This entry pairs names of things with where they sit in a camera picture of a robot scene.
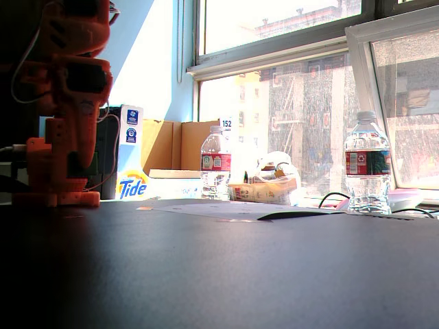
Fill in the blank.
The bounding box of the flat white box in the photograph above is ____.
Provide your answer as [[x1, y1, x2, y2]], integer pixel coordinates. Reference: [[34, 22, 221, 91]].
[[147, 167, 203, 199]]

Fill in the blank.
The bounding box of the brown cardboard box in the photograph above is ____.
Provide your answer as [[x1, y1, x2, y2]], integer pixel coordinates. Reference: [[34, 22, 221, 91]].
[[141, 117, 220, 171]]

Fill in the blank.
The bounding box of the printed snack package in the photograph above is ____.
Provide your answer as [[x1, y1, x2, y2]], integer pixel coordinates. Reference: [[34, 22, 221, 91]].
[[228, 178, 298, 206]]

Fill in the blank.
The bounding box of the small clear water bottle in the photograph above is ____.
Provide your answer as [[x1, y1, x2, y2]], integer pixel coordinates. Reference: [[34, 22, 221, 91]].
[[200, 125, 233, 201]]

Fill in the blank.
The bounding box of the white plastic bag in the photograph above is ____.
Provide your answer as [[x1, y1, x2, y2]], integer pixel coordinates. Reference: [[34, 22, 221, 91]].
[[255, 150, 302, 206]]

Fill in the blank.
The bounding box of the white framed window screen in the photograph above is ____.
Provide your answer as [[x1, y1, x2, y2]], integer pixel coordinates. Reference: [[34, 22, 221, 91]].
[[344, 5, 439, 199]]

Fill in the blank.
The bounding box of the black cable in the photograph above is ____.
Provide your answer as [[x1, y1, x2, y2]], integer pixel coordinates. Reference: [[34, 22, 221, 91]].
[[318, 191, 351, 209], [392, 207, 436, 219]]

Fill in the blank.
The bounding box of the large clear water bottle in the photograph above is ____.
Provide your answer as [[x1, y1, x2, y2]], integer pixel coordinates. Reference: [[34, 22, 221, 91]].
[[344, 110, 392, 215]]

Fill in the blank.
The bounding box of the thin robot base cable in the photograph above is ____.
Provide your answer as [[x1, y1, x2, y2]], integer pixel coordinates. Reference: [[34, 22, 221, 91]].
[[84, 112, 121, 192]]

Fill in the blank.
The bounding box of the orange gripper black servo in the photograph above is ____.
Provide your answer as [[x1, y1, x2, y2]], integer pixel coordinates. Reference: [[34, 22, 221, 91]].
[[45, 56, 115, 170]]

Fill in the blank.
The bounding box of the white robot servo cable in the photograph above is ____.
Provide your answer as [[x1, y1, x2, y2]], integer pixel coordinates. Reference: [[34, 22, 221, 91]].
[[10, 20, 47, 104]]

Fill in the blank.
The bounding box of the white grid paper sheet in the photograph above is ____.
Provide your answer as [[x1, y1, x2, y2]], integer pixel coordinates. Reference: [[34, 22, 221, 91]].
[[136, 201, 346, 221]]

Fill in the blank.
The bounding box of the Tide detergent box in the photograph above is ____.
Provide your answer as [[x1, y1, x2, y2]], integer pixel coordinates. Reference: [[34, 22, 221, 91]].
[[115, 104, 150, 202]]

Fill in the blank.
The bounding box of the white label with 152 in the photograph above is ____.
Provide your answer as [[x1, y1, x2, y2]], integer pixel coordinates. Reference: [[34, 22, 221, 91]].
[[218, 114, 235, 138]]

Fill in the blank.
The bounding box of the grey window frame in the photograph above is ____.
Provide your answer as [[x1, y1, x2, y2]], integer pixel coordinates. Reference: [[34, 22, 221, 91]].
[[187, 0, 439, 121]]

